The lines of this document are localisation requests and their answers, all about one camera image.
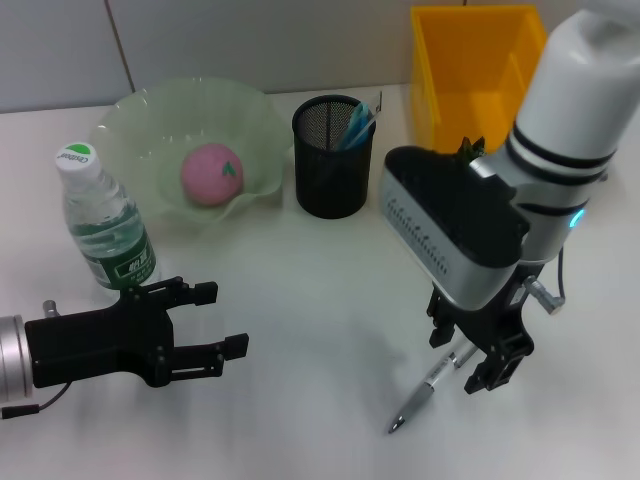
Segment clear silver pen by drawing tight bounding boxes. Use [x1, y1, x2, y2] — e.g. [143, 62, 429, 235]
[387, 339, 479, 435]

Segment green glass fruit plate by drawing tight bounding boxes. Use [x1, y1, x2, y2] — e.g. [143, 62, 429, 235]
[89, 74, 296, 226]

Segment gripper connector cable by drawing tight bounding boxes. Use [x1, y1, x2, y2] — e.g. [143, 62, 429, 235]
[524, 244, 571, 316]
[0, 382, 71, 420]

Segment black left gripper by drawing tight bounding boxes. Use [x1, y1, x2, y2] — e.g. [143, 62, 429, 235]
[23, 275, 251, 390]

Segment green plastic scrap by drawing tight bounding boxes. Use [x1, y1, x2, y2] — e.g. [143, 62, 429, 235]
[457, 134, 489, 164]

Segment clear green-label water bottle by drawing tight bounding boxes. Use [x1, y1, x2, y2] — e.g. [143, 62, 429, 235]
[53, 142, 162, 299]

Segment black mesh pen holder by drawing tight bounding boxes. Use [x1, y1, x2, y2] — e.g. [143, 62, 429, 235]
[292, 94, 379, 221]

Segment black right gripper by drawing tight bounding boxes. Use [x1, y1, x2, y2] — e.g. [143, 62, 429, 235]
[428, 261, 547, 397]

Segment pink peach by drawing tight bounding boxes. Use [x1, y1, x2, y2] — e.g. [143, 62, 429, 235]
[179, 142, 246, 207]

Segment yellow plastic bin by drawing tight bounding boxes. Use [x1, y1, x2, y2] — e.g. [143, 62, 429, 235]
[409, 3, 549, 156]

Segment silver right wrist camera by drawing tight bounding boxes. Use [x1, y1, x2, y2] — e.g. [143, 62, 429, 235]
[377, 144, 531, 309]

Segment transparent plastic ruler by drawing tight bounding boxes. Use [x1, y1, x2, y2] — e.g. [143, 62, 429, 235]
[349, 89, 385, 146]

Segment blue scissors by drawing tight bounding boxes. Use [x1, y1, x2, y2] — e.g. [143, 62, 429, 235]
[339, 102, 374, 151]

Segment right gripper connector cable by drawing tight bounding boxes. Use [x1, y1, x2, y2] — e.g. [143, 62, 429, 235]
[524, 244, 571, 316]

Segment left gripper connector cable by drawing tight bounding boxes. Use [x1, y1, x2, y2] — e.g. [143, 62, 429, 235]
[0, 382, 71, 420]

